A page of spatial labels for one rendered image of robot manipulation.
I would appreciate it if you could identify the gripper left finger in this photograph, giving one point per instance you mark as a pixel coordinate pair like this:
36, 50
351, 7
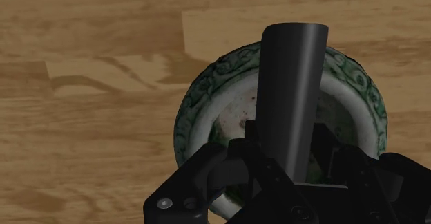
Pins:
198, 179

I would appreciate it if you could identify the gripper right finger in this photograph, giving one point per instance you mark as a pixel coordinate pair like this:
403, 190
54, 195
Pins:
363, 183

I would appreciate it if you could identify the dark grey cylinder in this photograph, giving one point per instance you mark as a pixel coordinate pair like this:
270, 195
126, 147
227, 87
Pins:
289, 102

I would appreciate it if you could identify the green patterned white bowl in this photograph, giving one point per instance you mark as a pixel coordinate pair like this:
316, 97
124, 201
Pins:
353, 92

